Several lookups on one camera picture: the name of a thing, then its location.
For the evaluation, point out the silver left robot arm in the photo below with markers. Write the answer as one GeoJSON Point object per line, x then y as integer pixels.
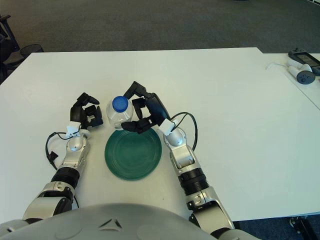
{"type": "Point", "coordinates": [72, 155]}

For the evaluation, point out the green round plate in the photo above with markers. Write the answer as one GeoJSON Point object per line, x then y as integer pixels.
{"type": "Point", "coordinates": [132, 155]}

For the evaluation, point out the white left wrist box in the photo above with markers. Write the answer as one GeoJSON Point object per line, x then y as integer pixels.
{"type": "Point", "coordinates": [73, 128]}

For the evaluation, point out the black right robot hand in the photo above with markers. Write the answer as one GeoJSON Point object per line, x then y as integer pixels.
{"type": "Point", "coordinates": [157, 110]}

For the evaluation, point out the black table base with caster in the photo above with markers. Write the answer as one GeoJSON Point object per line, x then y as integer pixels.
{"type": "Point", "coordinates": [303, 227]}

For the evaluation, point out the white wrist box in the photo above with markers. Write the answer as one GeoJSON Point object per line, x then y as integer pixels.
{"type": "Point", "coordinates": [73, 128]}
{"type": "Point", "coordinates": [166, 126]}

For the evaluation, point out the white and grey VR controller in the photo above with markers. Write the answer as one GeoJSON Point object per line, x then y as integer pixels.
{"type": "Point", "coordinates": [304, 77]}

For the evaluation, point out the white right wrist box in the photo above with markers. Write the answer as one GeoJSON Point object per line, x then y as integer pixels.
{"type": "Point", "coordinates": [166, 126]}

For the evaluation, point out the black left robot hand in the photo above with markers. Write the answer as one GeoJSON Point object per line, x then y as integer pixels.
{"type": "Point", "coordinates": [76, 113]}

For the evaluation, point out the black office chair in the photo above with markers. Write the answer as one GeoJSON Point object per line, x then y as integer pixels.
{"type": "Point", "coordinates": [7, 47]}

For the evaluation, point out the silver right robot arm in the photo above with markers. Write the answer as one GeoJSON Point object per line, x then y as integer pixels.
{"type": "Point", "coordinates": [185, 160]}

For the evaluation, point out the clear bottle with blue cap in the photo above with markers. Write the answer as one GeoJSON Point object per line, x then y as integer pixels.
{"type": "Point", "coordinates": [117, 117]}

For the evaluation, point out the grey robot torso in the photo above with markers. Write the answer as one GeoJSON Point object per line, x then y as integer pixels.
{"type": "Point", "coordinates": [112, 225]}

